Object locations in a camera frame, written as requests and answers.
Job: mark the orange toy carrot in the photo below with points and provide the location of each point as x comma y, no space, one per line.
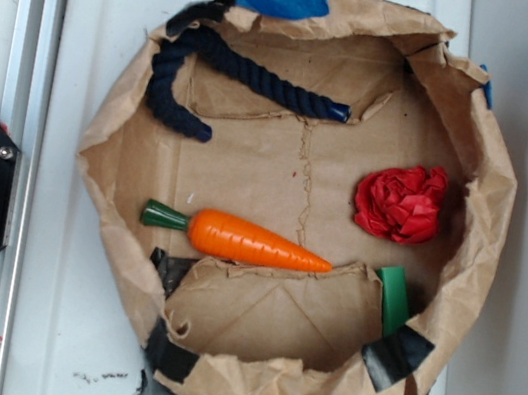
230,237

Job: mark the aluminium frame rail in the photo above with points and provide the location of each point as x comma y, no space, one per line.
24,110

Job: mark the brown paper bag tray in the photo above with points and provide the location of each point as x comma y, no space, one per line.
225,329

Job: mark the green wedge block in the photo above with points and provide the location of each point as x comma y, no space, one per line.
395,308

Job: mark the crumpled red paper ball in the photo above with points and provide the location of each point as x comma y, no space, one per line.
401,205

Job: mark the white plastic board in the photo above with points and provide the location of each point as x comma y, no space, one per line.
70,334

